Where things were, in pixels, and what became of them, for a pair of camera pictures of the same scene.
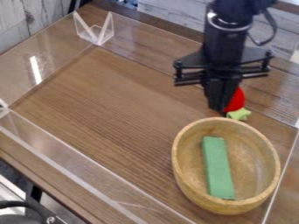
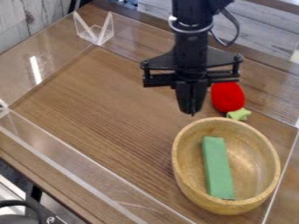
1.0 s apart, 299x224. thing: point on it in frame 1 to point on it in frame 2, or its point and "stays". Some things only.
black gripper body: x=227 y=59 to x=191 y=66
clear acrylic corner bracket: x=96 y=33 stays
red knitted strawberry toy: x=235 y=109 stays
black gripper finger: x=215 y=92 to x=186 y=96
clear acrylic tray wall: x=73 y=176 stays
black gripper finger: x=230 y=84 to x=195 y=95
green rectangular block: x=218 y=169 stays
